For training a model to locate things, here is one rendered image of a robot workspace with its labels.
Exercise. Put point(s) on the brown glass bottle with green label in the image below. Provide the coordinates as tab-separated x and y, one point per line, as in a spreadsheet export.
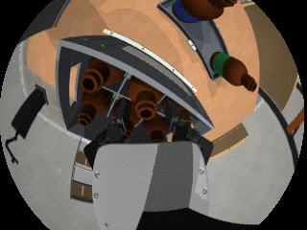
232	70

